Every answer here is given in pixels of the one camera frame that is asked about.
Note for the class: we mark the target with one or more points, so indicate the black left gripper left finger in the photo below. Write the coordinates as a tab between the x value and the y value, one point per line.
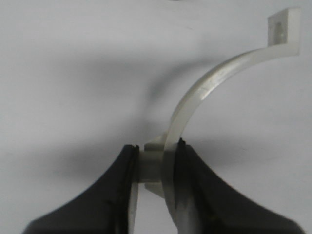
107	207

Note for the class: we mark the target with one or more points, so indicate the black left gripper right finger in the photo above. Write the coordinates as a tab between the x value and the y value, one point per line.
206	204

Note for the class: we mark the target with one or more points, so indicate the white half pipe clamp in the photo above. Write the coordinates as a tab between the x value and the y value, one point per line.
157	160

